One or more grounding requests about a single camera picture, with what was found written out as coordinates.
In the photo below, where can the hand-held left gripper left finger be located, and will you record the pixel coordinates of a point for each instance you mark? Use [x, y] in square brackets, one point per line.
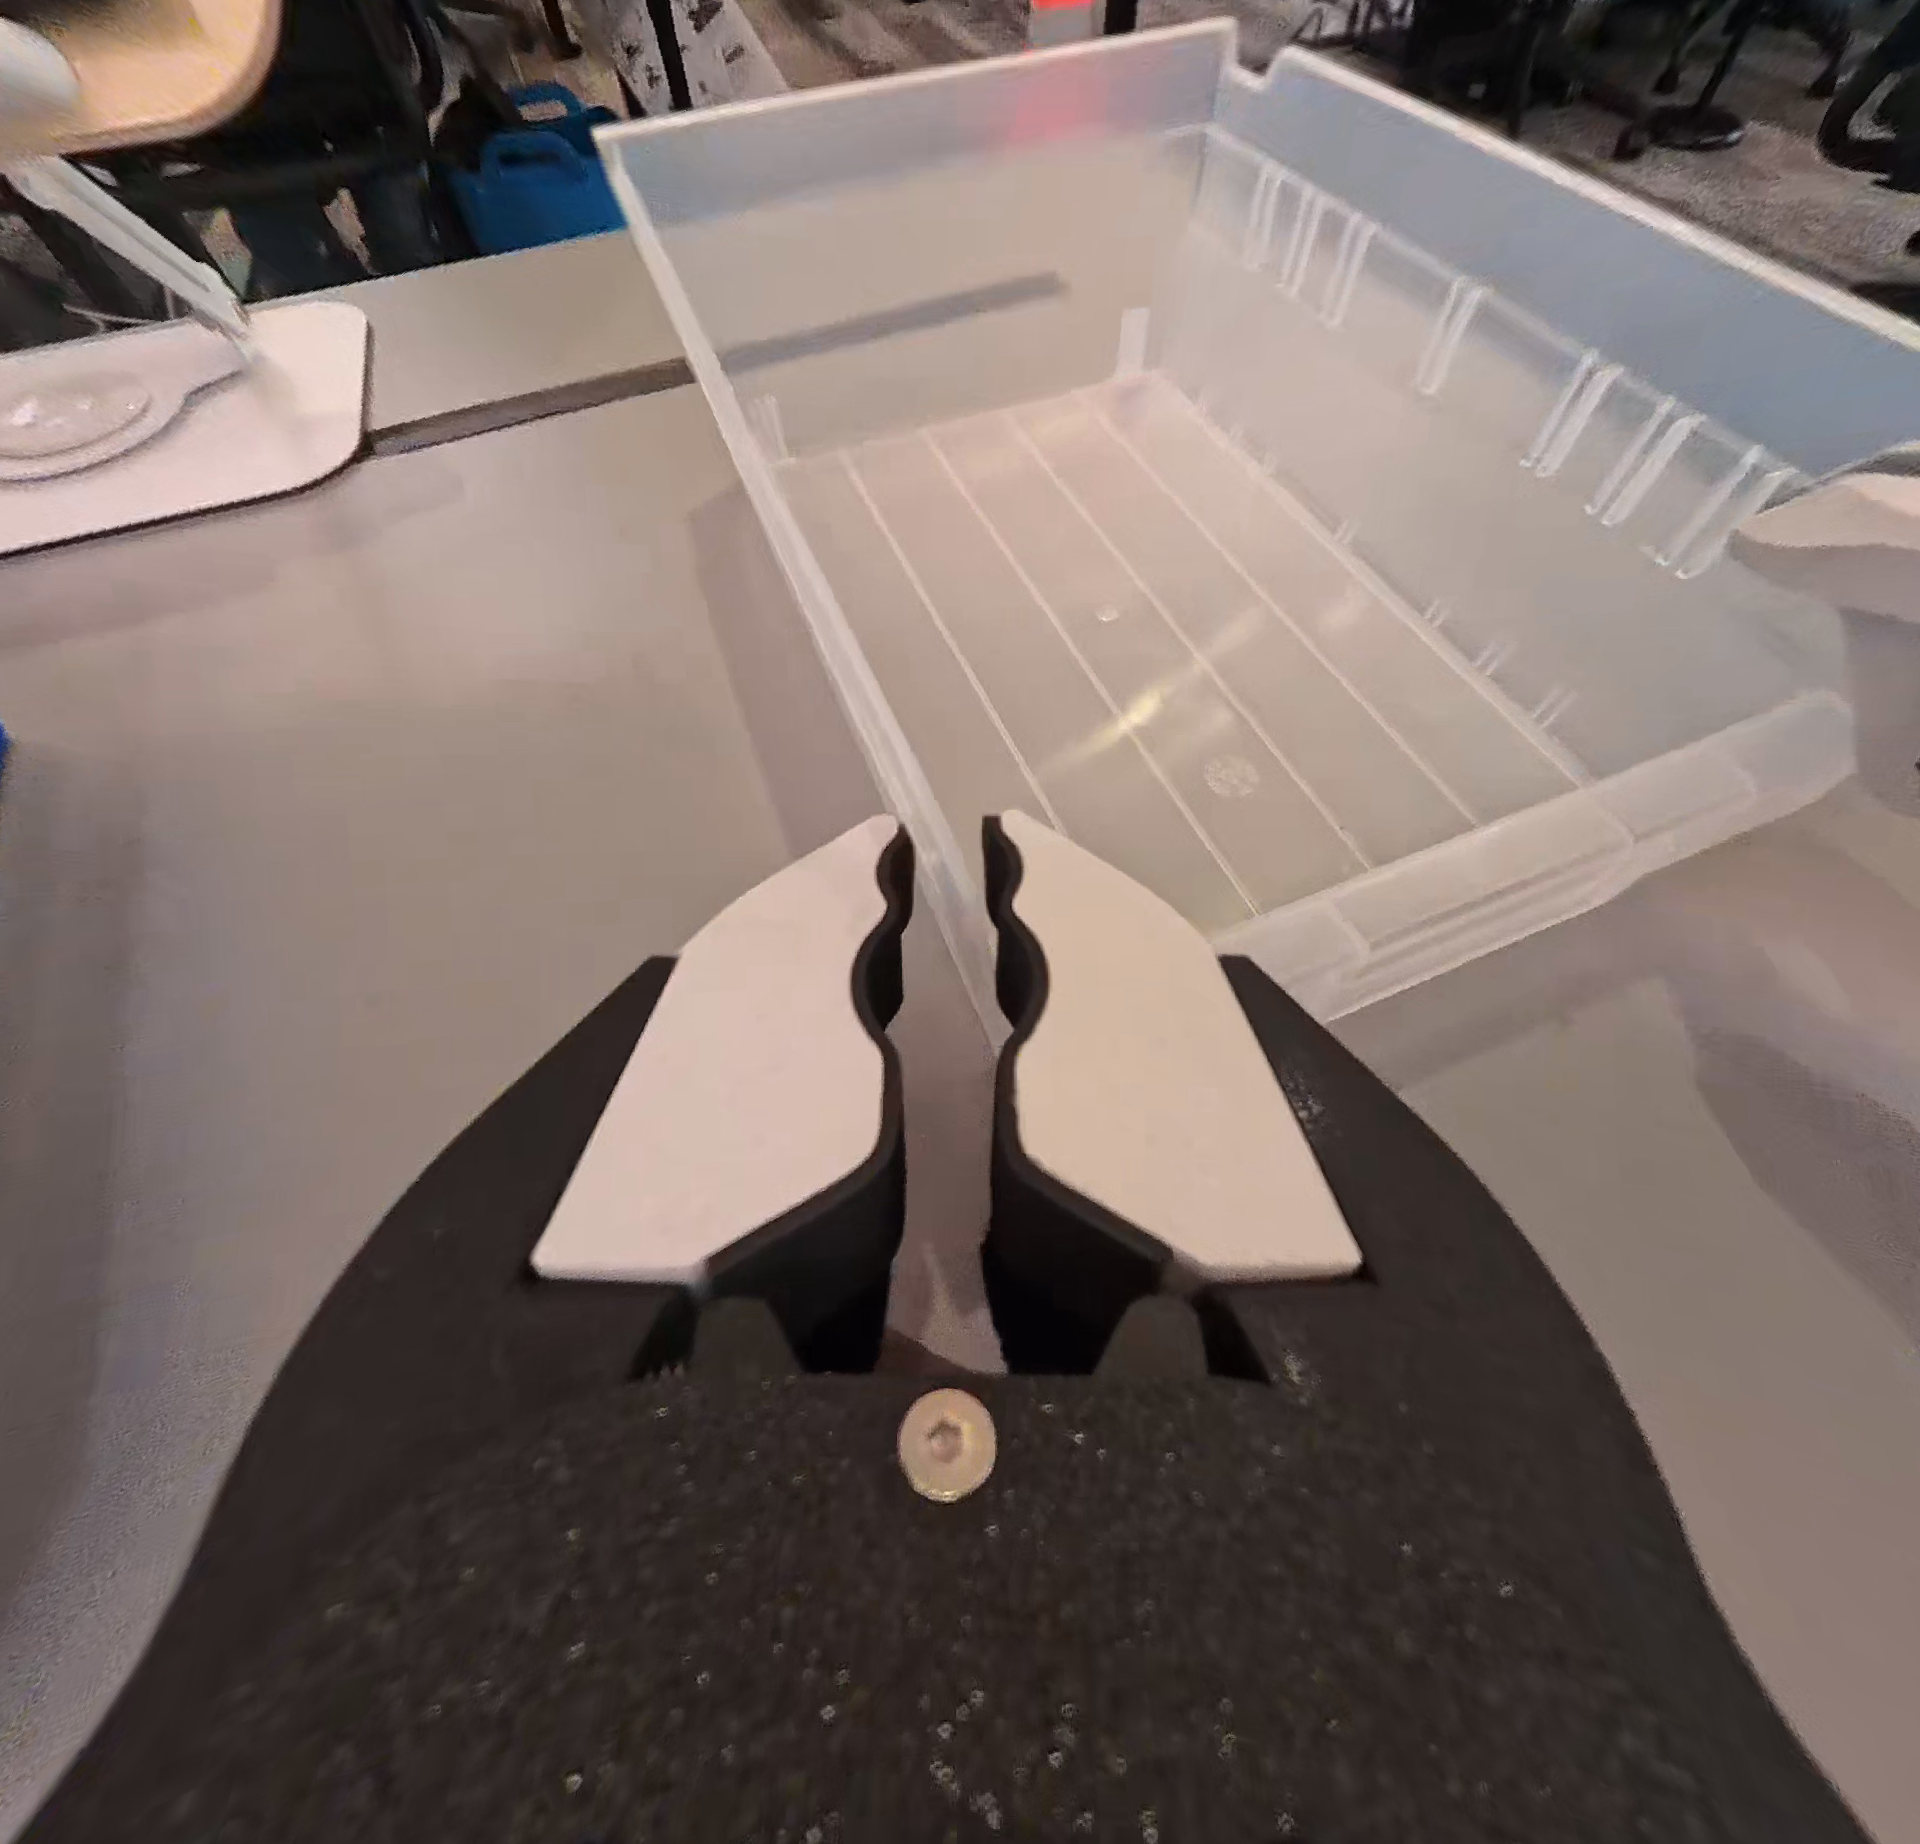
[722, 1110]

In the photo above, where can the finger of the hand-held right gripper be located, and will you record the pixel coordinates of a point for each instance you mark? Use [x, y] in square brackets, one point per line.
[1846, 540]

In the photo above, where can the grey desk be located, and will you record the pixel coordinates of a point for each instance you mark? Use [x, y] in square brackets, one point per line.
[376, 823]

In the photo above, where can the clear plastic organizer box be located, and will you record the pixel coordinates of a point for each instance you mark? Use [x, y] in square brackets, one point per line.
[1200, 600]

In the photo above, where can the blue bag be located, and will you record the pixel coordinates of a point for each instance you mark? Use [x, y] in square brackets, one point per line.
[523, 178]

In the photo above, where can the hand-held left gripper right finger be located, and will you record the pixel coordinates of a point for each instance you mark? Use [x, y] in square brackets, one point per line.
[1171, 1110]

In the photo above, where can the printed paper sheet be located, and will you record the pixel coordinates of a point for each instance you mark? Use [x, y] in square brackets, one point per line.
[692, 15]

